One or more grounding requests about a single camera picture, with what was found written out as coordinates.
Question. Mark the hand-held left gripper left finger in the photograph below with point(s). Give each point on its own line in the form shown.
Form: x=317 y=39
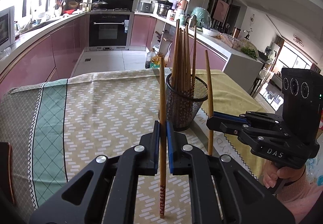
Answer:
x=157 y=148

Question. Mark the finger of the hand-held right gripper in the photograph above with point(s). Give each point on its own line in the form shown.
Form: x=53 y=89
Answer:
x=222 y=126
x=229 y=117

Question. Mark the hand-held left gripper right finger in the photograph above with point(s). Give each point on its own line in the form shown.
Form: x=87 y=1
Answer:
x=171 y=148

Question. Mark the black mesh utensil holder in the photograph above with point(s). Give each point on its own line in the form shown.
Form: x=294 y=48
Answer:
x=176 y=112

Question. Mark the red patterned wooden chopstick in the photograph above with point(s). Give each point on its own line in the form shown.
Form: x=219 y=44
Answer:
x=209 y=87
x=162 y=92

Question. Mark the bunch of wooden chopsticks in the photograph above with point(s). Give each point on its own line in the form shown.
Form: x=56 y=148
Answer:
x=179 y=62

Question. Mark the person's right forearm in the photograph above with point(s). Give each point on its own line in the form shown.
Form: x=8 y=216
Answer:
x=302 y=196

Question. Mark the person's right hand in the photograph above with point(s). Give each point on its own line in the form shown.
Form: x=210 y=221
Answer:
x=270 y=176

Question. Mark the white kitchen island counter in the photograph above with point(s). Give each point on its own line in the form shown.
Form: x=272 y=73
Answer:
x=242 y=69

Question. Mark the patterned printed tablecloth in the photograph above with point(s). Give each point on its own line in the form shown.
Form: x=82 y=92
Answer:
x=101 y=112

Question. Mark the green leafy vegetables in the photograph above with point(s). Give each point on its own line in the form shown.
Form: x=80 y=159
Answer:
x=249 y=52

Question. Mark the round ceiling lamp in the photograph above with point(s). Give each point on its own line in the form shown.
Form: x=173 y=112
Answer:
x=298 y=39

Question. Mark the yellow cooking oil bottle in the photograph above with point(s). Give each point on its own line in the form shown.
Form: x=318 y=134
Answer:
x=158 y=62

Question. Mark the dark sauce bottle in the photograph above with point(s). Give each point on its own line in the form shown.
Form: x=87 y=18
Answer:
x=149 y=61

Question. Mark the teal bag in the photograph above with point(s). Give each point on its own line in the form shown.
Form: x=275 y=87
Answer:
x=201 y=18

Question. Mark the pink lower kitchen cabinets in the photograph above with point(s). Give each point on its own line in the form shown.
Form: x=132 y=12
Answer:
x=50 y=52
x=141 y=32

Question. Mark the steel cooking pot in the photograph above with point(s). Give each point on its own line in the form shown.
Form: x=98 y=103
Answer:
x=164 y=9

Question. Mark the black built-in oven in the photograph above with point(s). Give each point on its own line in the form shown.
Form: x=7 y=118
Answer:
x=109 y=29

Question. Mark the silver rice cooker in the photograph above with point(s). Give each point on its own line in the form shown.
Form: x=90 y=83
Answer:
x=145 y=6

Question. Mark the dark wok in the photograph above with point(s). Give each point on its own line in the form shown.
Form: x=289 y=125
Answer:
x=99 y=5

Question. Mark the clear plastic bag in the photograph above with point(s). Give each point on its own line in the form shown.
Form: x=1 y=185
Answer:
x=5 y=53

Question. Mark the silver microwave oven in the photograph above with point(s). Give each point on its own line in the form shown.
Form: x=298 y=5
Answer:
x=5 y=27

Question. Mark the framed wall picture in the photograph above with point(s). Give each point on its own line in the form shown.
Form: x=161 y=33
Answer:
x=222 y=10

